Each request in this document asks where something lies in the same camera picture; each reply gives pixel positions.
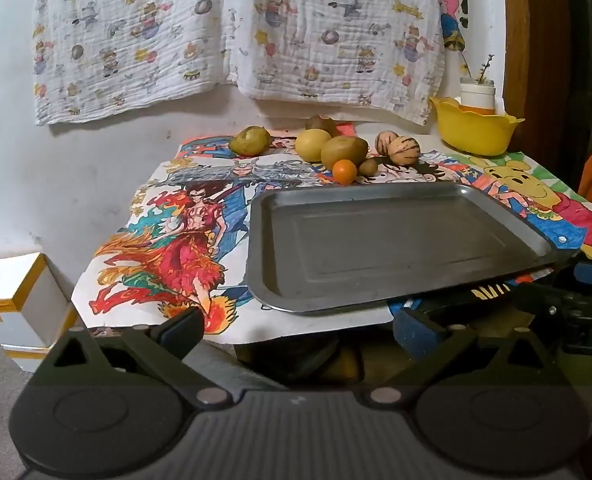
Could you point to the small brown kiwi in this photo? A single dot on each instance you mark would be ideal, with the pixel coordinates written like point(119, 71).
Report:
point(368, 166)

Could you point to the white box yellow tape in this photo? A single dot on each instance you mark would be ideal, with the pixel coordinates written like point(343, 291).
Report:
point(16, 300)

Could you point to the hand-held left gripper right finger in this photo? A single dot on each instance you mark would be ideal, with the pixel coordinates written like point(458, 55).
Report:
point(416, 328)

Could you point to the metal tray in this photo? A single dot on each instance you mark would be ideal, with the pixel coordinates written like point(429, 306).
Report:
point(376, 245)

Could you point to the striped brown round fruit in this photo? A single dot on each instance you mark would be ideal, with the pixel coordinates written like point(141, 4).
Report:
point(386, 143)
point(404, 151)

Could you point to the brown kiwi with sticker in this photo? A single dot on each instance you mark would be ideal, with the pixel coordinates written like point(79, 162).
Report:
point(321, 124)

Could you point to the dried plant twig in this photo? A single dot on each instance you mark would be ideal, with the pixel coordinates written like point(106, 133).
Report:
point(482, 71)

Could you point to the yellow plastic bowl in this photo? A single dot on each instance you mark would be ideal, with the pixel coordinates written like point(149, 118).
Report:
point(471, 132)

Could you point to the greenish yellow lumpy fruit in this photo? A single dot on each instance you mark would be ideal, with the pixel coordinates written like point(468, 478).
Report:
point(248, 141)

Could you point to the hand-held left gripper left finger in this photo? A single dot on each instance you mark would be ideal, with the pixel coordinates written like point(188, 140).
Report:
point(183, 331)

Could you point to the wooden door frame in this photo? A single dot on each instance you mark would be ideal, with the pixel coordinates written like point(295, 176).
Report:
point(536, 35)

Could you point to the small orange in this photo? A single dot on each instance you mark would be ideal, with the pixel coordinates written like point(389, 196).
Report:
point(344, 171)

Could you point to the white jar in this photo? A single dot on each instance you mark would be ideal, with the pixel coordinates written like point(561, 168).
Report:
point(477, 92)

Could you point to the yellow lemon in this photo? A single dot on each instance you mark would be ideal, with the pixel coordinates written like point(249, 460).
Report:
point(310, 146)

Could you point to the printed white blanket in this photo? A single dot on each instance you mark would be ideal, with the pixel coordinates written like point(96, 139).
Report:
point(126, 35)
point(336, 25)

